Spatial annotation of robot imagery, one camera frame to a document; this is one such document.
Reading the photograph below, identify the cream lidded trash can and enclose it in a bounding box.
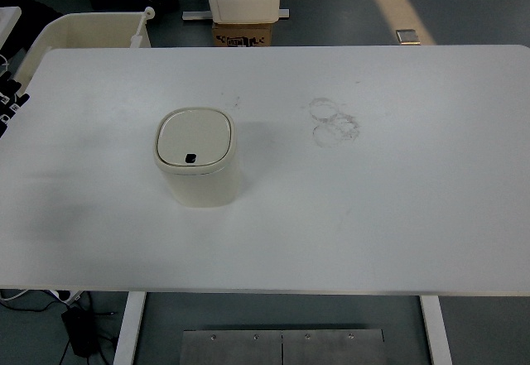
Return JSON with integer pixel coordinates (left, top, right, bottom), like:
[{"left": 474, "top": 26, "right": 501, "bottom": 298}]
[{"left": 154, "top": 107, "right": 240, "bottom": 208}]

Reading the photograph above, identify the brown cardboard box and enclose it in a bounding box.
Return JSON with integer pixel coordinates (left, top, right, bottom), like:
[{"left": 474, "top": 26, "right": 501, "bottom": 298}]
[{"left": 212, "top": 23, "right": 272, "bottom": 47}]

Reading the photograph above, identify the grey metal base bar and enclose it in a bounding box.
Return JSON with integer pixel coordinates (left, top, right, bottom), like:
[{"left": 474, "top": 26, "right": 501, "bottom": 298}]
[{"left": 181, "top": 8, "right": 291, "bottom": 24}]

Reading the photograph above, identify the small metal floor plate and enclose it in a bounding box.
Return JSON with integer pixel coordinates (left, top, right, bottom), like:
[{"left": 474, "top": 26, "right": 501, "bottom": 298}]
[{"left": 395, "top": 29, "right": 421, "bottom": 46}]

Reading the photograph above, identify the left white table leg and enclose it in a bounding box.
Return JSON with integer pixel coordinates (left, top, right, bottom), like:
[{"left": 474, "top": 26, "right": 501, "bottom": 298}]
[{"left": 113, "top": 291, "right": 147, "bottom": 365}]

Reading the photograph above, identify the white table leg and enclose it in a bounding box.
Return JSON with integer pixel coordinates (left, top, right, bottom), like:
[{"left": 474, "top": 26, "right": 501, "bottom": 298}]
[
  {"left": 113, "top": 291, "right": 147, "bottom": 365},
  {"left": 420, "top": 295, "right": 453, "bottom": 365}
]

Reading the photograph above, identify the cream plastic storage bin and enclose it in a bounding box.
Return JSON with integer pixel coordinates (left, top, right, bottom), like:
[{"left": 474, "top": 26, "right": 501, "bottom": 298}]
[{"left": 14, "top": 7, "right": 156, "bottom": 94}]

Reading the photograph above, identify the black power adapter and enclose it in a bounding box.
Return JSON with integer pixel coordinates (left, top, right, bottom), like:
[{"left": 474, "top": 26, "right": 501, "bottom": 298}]
[{"left": 61, "top": 307, "right": 98, "bottom": 358}]

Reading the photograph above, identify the right white table leg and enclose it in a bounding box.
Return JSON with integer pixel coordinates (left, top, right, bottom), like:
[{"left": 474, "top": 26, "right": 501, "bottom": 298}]
[{"left": 420, "top": 295, "right": 453, "bottom": 365}]

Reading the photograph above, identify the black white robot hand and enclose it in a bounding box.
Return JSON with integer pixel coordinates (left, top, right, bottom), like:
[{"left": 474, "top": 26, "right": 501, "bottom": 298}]
[{"left": 0, "top": 55, "right": 30, "bottom": 137}]

